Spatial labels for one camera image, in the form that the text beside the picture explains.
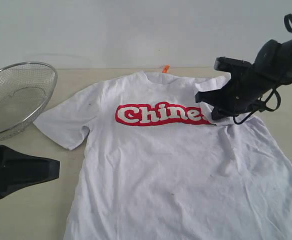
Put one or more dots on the metal wire mesh basket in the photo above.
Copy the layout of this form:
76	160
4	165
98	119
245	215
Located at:
25	90

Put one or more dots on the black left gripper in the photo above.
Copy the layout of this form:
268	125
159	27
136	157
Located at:
18	170

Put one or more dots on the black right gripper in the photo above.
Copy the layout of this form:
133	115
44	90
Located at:
235	97

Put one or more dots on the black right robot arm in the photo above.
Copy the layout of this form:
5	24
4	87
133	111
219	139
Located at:
273	62

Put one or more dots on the white shirt with red print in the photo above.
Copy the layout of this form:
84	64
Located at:
158	167

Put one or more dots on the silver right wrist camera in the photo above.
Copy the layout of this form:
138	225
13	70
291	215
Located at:
231	65

